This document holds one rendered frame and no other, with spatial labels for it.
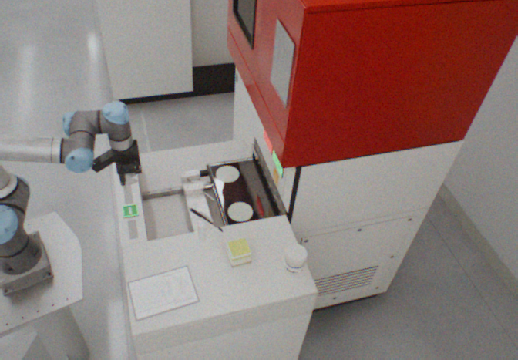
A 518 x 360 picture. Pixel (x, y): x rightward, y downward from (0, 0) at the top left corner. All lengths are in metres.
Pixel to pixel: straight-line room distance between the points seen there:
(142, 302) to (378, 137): 0.97
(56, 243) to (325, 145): 1.10
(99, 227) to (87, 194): 0.29
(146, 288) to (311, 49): 0.93
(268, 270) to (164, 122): 2.24
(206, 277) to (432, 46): 1.04
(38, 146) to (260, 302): 0.83
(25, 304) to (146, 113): 2.24
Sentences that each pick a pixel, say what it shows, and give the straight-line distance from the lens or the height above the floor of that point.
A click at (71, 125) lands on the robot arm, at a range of 1.51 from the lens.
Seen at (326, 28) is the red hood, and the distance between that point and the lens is 1.32.
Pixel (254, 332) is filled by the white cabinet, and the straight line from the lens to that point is 1.76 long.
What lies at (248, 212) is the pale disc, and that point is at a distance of 1.89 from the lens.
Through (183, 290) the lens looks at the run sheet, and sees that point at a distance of 1.61.
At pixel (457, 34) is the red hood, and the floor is 1.69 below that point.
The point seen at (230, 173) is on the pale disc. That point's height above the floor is 0.90.
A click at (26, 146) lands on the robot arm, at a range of 1.43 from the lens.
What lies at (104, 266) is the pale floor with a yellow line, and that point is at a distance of 2.88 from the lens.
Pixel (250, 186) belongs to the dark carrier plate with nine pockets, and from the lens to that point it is 1.99.
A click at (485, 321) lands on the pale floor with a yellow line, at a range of 3.03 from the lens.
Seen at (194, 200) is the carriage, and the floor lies 0.88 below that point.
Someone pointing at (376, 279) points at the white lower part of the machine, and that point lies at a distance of 2.60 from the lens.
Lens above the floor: 2.36
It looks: 46 degrees down
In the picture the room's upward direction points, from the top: 6 degrees clockwise
